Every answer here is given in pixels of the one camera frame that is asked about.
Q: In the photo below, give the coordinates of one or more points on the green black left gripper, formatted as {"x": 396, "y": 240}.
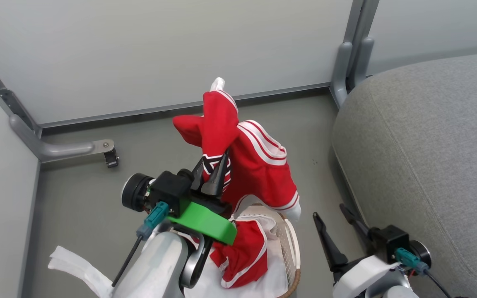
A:
{"x": 205, "y": 221}

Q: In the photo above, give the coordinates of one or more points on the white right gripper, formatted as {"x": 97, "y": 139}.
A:
{"x": 360, "y": 275}

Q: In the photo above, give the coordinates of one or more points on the red jersey with white stripes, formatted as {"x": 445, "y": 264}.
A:
{"x": 259, "y": 174}

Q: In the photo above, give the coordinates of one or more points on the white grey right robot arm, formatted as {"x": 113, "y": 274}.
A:
{"x": 391, "y": 291}

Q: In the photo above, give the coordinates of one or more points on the white woven laundry basket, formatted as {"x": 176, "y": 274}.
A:
{"x": 291, "y": 252}

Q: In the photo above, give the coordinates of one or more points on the red shorts with white trim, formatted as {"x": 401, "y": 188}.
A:
{"x": 242, "y": 256}

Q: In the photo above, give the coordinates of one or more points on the small black castor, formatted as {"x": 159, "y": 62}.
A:
{"x": 111, "y": 158}

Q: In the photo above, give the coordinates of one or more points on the grey fabric sofa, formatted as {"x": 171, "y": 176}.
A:
{"x": 429, "y": 165}

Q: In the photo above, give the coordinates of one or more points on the grey metal partition foot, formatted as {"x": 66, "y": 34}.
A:
{"x": 64, "y": 149}

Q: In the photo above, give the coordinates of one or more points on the white fabric garment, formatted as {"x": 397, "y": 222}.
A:
{"x": 77, "y": 267}

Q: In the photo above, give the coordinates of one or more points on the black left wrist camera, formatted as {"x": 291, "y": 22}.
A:
{"x": 170, "y": 190}

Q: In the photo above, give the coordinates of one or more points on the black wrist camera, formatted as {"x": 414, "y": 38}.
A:
{"x": 391, "y": 242}
{"x": 170, "y": 190}

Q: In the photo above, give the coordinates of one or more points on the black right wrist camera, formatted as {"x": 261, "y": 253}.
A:
{"x": 391, "y": 242}

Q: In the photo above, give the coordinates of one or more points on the dark grey wall baseboard strip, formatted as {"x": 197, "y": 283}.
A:
{"x": 180, "y": 106}

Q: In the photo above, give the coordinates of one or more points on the grey metal partition post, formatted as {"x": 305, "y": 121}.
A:
{"x": 341, "y": 70}

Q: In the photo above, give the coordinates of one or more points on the grey partition side rail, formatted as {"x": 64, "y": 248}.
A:
{"x": 13, "y": 103}

